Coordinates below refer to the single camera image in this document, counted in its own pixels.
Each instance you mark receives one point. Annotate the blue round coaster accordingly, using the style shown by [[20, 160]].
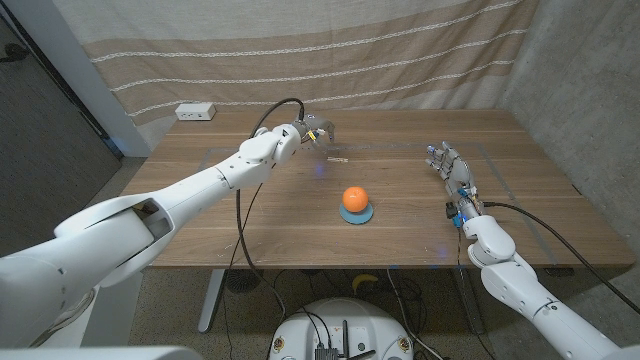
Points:
[[356, 218]]

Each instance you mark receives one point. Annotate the yellow banana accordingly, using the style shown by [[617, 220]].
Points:
[[364, 279]]

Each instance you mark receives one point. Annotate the grey tape outline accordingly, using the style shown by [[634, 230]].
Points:
[[400, 146]]

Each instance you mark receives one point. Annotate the white power strip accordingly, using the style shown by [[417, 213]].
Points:
[[195, 111]]

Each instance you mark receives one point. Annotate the black round floor fan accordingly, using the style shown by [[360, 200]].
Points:
[[244, 280]]

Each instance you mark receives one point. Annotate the white table leg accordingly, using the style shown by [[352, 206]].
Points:
[[212, 300]]

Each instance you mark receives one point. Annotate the dark grey door panel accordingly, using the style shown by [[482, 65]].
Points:
[[50, 150]]

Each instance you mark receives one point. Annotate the white robot torso base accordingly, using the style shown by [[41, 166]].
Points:
[[300, 330]]

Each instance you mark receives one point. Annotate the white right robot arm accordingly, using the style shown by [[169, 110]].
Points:
[[525, 295]]

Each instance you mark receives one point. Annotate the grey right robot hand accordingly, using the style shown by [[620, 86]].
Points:
[[457, 172]]

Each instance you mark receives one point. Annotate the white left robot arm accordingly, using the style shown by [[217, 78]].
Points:
[[150, 220]]

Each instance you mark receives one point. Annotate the grey table leg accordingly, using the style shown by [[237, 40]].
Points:
[[470, 305]]

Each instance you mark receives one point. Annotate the orange ball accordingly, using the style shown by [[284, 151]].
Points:
[[355, 198]]

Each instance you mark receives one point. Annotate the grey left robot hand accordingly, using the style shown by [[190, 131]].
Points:
[[320, 127]]

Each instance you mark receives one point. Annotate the beige striped backdrop cloth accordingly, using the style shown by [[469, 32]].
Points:
[[350, 50]]

